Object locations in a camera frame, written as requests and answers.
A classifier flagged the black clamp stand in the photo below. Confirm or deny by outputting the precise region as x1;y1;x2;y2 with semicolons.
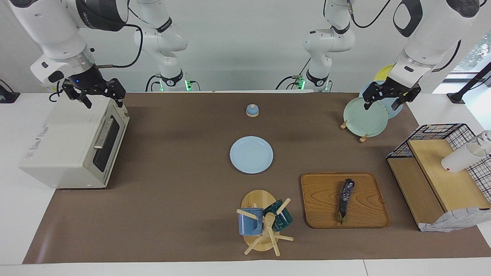
447;61;491;104

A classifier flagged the black right base cable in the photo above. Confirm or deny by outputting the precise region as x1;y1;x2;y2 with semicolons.
145;74;162;92

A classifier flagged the black wire basket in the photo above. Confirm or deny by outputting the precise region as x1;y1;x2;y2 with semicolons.
386;123;491;204

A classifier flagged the wooden mug tree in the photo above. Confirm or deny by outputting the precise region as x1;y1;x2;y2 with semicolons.
236;189;295;257

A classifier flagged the black table clamp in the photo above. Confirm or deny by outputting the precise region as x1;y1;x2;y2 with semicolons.
0;79;20;104

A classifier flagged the white cup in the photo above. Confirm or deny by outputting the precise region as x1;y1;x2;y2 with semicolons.
441;142;488;174

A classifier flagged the yellow plate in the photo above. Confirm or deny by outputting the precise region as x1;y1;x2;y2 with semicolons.
374;64;395;82

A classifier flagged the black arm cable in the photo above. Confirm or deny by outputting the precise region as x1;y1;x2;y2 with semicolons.
94;24;143;69
346;0;392;29

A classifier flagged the black base cable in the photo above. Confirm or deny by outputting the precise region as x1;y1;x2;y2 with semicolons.
145;74;162;92
275;57;311;90

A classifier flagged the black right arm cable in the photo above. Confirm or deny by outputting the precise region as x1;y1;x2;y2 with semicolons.
94;24;143;69

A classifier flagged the white toaster oven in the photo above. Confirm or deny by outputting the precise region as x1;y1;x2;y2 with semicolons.
19;95;130;189

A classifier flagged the blue mug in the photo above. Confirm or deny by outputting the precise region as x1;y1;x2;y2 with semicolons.
238;207;264;236

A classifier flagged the clear glass cup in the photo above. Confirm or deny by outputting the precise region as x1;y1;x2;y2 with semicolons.
477;130;491;154

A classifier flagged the grey checked cloth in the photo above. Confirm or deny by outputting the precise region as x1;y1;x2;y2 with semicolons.
419;206;491;233

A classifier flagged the dark green mug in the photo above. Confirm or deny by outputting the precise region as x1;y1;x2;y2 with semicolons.
263;199;293;232

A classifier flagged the wooden tray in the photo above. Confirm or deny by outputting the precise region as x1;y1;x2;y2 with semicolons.
300;172;391;229

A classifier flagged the light blue plate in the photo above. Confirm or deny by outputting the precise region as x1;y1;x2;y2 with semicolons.
229;136;274;174

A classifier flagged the wooden plate rack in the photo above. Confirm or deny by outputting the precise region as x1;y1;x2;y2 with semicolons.
340;120;369;143

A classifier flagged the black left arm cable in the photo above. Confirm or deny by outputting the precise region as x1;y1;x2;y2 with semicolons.
346;0;392;29

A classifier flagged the brown table mat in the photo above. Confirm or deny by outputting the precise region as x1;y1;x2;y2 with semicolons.
22;92;491;264

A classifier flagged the mint green plate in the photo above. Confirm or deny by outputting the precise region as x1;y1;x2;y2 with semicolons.
343;97;389;138

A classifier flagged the wooden stepped shelf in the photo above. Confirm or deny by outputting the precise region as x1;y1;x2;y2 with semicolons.
387;139;491;230

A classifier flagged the black left base cable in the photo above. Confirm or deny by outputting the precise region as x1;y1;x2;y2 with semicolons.
275;57;311;90

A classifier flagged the pale blue racked plate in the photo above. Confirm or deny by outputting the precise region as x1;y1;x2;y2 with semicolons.
359;80;404;119

